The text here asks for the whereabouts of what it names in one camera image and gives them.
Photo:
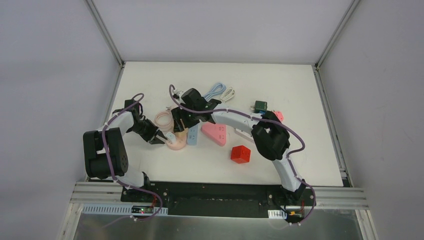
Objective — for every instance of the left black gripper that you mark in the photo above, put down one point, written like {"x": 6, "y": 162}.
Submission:
{"x": 154, "y": 135}

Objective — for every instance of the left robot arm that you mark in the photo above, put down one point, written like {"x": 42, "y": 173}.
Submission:
{"x": 105, "y": 154}

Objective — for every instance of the beige cube socket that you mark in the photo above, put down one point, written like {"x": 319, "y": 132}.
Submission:
{"x": 182, "y": 135}

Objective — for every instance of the green cube socket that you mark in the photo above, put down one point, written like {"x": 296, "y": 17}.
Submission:
{"x": 259, "y": 107}

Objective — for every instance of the white power strip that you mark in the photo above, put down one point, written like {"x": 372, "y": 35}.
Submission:
{"x": 244, "y": 135}

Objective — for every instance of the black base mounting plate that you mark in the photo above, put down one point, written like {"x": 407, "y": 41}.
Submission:
{"x": 221, "y": 200}

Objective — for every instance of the pink triangular power strip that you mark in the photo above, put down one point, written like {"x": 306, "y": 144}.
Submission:
{"x": 215, "y": 132}

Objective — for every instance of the small white plug adapter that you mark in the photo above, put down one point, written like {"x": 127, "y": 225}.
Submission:
{"x": 171, "y": 137}

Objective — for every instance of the pink round socket base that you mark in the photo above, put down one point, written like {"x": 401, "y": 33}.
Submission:
{"x": 180, "y": 143}

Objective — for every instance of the pink plug adapter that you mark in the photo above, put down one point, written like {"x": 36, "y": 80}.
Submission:
{"x": 279, "y": 115}

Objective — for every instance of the light blue plug box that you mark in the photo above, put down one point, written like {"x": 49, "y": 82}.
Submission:
{"x": 192, "y": 135}

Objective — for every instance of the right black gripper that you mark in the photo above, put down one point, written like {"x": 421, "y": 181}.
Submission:
{"x": 185, "y": 120}

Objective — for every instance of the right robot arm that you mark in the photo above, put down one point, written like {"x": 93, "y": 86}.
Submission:
{"x": 273, "y": 140}

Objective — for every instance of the red cube socket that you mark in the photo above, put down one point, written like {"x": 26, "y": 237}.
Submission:
{"x": 240, "y": 154}

